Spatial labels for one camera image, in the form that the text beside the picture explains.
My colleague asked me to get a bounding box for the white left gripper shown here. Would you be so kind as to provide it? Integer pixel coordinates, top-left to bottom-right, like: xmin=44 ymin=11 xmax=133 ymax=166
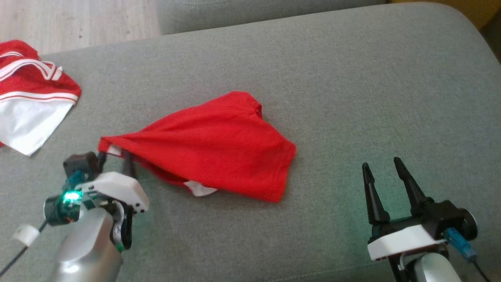
xmin=59 ymin=150 xmax=150 ymax=214

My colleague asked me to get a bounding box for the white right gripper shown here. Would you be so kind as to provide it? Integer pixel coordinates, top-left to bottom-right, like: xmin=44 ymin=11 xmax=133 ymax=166
xmin=362 ymin=157 xmax=447 ymax=262

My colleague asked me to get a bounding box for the plain red garment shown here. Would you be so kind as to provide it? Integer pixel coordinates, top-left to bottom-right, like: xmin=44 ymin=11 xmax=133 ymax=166
xmin=98 ymin=91 xmax=297 ymax=203

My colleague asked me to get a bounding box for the red white mesh garment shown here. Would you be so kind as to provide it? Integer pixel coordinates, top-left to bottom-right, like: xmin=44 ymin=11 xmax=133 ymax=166
xmin=0 ymin=39 xmax=82 ymax=157

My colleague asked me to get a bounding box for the grey and yellow sofa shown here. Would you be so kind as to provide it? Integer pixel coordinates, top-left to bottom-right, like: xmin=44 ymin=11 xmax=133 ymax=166
xmin=0 ymin=2 xmax=501 ymax=282

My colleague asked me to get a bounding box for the grey sofa seat cushion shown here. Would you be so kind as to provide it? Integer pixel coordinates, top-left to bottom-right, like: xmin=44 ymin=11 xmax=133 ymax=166
xmin=157 ymin=0 xmax=388 ymax=36

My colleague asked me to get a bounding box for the large yellow sofa backrest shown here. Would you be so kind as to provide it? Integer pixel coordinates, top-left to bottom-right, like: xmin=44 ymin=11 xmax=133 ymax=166
xmin=391 ymin=0 xmax=501 ymax=30

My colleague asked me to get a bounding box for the blue plug black cable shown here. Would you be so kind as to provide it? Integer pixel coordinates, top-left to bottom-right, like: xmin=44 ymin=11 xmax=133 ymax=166
xmin=445 ymin=227 xmax=492 ymax=282

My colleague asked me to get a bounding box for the white cable tag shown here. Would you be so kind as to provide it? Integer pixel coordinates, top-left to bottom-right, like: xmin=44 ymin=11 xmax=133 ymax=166
xmin=12 ymin=225 xmax=40 ymax=247

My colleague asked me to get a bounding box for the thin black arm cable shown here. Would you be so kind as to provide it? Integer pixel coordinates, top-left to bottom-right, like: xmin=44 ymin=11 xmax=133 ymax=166
xmin=0 ymin=221 xmax=49 ymax=278

